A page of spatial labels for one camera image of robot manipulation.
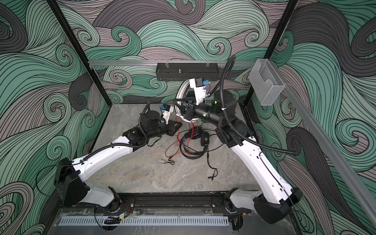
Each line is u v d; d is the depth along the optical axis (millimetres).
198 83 462
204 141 899
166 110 646
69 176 398
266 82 784
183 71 946
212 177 817
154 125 571
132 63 1856
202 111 480
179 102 529
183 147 949
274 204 375
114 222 713
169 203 746
